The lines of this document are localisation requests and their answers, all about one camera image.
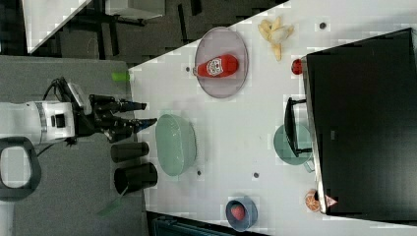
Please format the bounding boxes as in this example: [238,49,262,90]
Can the small red tomato toy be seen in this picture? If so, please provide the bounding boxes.
[291,59,303,75]

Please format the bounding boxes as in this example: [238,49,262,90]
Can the grey floor mat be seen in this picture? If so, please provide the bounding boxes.
[1,56,149,236]

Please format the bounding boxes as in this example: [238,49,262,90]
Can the blue bowl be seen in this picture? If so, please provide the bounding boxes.
[225,196,258,232]

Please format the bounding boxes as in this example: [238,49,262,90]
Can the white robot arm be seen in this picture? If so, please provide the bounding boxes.
[1,78,157,202]

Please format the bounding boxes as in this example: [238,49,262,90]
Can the orange slice toy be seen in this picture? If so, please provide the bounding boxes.
[305,190,320,212]

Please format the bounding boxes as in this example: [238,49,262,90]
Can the black toaster oven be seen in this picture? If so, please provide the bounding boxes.
[284,28,417,225]

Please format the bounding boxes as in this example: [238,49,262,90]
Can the white side table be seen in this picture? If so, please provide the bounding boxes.
[21,0,92,54]

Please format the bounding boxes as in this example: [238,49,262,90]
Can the red strawberry toy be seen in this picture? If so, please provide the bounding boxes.
[230,205,245,220]

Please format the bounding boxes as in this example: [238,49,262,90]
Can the grey round plate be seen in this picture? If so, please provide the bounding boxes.
[193,27,249,98]

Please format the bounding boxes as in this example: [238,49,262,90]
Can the small black cylinder cup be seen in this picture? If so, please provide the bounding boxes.
[110,142,149,163]

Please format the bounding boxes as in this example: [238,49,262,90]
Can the green plastic strainer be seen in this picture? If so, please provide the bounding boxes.
[155,114,197,176]

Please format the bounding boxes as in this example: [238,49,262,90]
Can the green stick in cup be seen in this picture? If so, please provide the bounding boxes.
[97,188,128,217]

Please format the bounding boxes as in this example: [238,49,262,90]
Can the green mug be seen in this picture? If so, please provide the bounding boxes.
[273,124,315,173]

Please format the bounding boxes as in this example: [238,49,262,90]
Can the red ketchup bottle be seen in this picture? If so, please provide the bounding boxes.
[193,54,239,78]

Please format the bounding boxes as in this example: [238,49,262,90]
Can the green marker pen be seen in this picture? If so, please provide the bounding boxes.
[111,72,130,82]

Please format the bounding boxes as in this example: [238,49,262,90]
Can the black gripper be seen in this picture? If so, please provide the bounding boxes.
[67,83,157,144]

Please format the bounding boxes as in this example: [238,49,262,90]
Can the blue black table frame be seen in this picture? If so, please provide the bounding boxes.
[147,211,267,236]

